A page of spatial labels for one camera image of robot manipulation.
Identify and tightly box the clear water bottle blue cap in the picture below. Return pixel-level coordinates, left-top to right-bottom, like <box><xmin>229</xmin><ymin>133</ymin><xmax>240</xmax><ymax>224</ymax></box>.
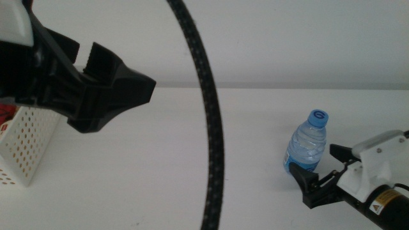
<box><xmin>282</xmin><ymin>109</ymin><xmax>329</xmax><ymax>175</ymax></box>

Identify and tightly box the red cola can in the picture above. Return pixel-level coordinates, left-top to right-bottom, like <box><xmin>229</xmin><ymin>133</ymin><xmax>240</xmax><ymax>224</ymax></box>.
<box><xmin>0</xmin><ymin>103</ymin><xmax>17</xmax><ymax>126</ymax></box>

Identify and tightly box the white perforated plastic basket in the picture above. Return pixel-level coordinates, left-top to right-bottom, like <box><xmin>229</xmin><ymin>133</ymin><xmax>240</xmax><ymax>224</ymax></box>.
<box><xmin>0</xmin><ymin>105</ymin><xmax>62</xmax><ymax>188</ymax></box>

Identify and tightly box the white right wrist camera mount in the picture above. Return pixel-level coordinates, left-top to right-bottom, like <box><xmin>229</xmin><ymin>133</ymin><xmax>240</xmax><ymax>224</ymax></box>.
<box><xmin>337</xmin><ymin>129</ymin><xmax>409</xmax><ymax>203</ymax></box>

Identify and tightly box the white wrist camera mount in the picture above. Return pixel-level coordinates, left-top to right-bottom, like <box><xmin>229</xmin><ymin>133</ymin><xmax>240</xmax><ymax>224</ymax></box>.
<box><xmin>0</xmin><ymin>0</ymin><xmax>35</xmax><ymax>47</ymax></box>
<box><xmin>337</xmin><ymin>129</ymin><xmax>409</xmax><ymax>203</ymax></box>

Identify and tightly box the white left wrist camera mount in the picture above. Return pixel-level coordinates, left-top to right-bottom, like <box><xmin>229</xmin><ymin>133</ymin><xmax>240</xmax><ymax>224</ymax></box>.
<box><xmin>0</xmin><ymin>0</ymin><xmax>35</xmax><ymax>47</ymax></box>

